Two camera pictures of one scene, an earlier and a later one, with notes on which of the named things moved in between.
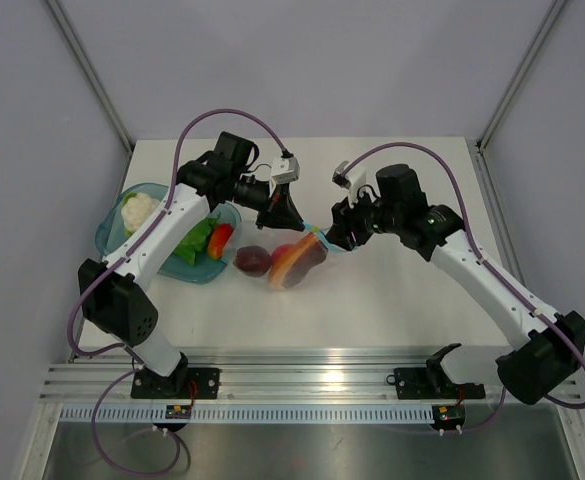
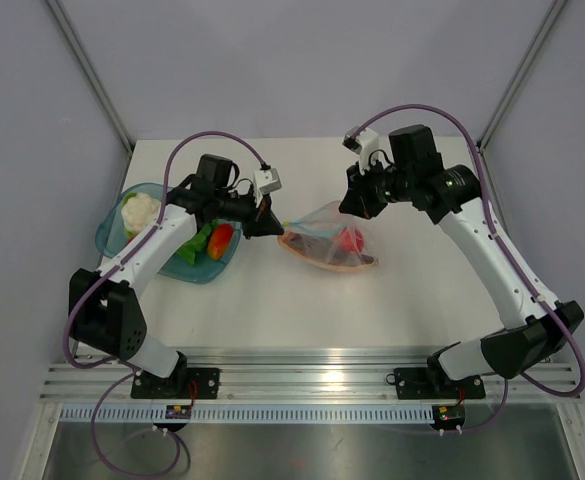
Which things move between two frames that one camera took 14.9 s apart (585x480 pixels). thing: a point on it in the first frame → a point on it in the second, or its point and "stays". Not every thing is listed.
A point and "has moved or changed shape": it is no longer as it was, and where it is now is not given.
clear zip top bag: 291,262 → 330,237
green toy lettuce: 196,239 stays
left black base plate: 183,383 stays
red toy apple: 276,254 has moved or changed shape
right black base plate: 433,383 stays
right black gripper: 346,220 → 359,203
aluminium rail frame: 274,377 stays
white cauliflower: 136,207 stays
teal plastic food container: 110,230 stays
